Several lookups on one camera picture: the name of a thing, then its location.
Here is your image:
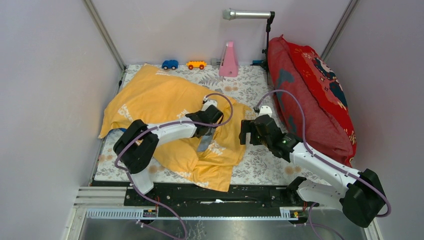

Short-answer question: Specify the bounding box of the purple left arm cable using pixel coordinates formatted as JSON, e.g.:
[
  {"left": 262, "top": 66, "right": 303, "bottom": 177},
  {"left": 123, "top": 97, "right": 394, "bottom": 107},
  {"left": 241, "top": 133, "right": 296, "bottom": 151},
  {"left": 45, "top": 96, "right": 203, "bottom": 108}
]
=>
[{"left": 114, "top": 92, "right": 235, "bottom": 240}]

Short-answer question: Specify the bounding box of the red patterned pillow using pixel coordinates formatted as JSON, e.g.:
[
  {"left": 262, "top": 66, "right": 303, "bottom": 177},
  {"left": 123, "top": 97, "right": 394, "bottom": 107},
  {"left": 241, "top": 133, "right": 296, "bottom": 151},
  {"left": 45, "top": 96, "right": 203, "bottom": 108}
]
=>
[{"left": 268, "top": 36, "right": 357, "bottom": 167}]

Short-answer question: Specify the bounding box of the pink metronome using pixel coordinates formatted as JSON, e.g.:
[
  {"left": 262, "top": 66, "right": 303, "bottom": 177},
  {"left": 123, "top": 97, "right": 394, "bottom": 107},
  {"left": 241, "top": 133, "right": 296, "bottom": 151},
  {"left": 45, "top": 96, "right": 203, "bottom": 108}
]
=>
[{"left": 218, "top": 41, "right": 239, "bottom": 78}]

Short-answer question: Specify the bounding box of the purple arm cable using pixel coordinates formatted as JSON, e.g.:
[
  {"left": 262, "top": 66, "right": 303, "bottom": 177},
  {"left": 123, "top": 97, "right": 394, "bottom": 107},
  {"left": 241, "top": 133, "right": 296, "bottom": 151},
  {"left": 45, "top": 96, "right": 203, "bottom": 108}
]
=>
[
  {"left": 253, "top": 89, "right": 392, "bottom": 240},
  {"left": 114, "top": 92, "right": 235, "bottom": 240}
]

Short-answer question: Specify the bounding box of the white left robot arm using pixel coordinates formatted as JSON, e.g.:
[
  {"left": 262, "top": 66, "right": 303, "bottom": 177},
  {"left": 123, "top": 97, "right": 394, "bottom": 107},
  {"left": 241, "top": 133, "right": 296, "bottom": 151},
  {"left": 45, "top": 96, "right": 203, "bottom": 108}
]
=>
[{"left": 113, "top": 103, "right": 224, "bottom": 206}]

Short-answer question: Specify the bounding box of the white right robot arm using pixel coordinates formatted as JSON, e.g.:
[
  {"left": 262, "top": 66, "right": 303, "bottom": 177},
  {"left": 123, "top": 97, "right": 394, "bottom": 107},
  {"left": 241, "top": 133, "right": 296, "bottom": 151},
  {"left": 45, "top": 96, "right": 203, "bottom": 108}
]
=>
[{"left": 239, "top": 114, "right": 386, "bottom": 228}]

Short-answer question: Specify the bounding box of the floral bed sheet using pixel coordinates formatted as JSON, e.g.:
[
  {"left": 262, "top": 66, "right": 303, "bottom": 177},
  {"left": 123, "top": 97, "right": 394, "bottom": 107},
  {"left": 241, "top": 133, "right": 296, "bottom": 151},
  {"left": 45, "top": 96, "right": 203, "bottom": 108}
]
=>
[{"left": 94, "top": 64, "right": 324, "bottom": 187}]

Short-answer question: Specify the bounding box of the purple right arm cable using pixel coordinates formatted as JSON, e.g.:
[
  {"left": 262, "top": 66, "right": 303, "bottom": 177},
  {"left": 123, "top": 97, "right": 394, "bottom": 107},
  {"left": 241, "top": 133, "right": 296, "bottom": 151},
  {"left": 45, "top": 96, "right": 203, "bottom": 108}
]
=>
[{"left": 253, "top": 89, "right": 392, "bottom": 240}]

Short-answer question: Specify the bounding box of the orange toy car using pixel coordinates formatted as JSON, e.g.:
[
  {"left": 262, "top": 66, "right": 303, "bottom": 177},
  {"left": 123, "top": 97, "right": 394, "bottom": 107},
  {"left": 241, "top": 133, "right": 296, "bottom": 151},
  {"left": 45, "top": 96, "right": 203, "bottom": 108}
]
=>
[{"left": 186, "top": 61, "right": 207, "bottom": 70}]

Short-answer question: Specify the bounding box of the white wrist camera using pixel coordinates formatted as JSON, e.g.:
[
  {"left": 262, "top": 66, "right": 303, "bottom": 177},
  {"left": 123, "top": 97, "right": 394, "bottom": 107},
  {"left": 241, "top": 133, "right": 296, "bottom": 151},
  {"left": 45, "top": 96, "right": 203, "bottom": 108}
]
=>
[
  {"left": 201, "top": 96, "right": 218, "bottom": 111},
  {"left": 258, "top": 105, "right": 273, "bottom": 117}
]

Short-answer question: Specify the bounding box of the yellow pillowcase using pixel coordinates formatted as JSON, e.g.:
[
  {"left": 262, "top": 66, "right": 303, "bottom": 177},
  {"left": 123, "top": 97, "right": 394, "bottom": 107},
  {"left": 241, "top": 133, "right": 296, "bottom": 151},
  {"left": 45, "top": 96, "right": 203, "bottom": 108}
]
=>
[{"left": 99, "top": 64, "right": 255, "bottom": 192}]

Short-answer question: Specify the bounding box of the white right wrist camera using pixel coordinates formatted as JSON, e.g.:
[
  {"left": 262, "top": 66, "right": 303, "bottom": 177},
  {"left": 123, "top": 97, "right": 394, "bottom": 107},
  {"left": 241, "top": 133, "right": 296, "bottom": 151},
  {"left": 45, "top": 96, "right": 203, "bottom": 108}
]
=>
[{"left": 258, "top": 105, "right": 273, "bottom": 117}]

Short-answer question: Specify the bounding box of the blue toy car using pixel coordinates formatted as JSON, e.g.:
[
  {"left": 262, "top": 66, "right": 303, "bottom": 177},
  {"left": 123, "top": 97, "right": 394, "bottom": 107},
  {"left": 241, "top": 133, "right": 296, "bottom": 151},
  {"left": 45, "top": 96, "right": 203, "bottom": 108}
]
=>
[{"left": 161, "top": 59, "right": 179, "bottom": 70}]

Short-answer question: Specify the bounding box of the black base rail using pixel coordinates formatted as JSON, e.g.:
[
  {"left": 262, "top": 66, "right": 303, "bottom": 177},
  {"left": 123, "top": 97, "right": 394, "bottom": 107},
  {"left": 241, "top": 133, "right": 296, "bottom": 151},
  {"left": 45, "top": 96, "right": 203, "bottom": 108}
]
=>
[{"left": 94, "top": 181, "right": 311, "bottom": 220}]

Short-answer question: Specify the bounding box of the silver microphone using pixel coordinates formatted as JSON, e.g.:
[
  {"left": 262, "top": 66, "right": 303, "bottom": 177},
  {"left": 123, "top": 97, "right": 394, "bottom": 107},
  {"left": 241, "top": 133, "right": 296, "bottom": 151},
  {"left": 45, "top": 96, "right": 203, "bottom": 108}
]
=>
[{"left": 222, "top": 8, "right": 275, "bottom": 21}]

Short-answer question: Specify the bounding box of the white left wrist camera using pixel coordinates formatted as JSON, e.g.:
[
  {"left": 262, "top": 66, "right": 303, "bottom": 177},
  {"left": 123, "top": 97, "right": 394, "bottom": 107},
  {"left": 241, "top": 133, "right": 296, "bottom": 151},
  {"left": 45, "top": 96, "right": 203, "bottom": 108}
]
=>
[{"left": 201, "top": 96, "right": 218, "bottom": 111}]

